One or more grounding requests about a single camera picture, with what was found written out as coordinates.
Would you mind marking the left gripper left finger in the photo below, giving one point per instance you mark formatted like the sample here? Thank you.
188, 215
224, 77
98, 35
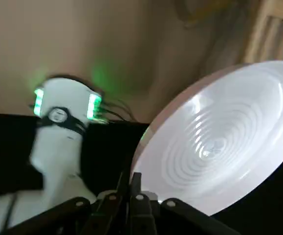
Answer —
70, 208

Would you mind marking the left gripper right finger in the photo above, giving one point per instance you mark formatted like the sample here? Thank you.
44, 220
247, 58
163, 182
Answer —
141, 215

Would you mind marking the pale pink plate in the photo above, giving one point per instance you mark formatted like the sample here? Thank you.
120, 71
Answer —
217, 137

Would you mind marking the wooden dish rack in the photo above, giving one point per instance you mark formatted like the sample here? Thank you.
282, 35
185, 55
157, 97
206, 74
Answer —
261, 29

